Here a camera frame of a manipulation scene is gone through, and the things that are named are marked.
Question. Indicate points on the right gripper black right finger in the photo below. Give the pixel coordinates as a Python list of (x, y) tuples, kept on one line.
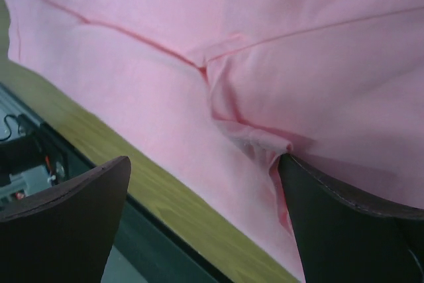
[(344, 234)]

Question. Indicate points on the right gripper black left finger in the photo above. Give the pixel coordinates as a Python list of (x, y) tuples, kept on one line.
[(65, 233)]

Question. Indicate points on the light pink t shirt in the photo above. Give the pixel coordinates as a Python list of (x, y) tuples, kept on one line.
[(217, 91)]

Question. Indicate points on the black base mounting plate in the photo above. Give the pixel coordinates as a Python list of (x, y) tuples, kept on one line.
[(34, 157)]

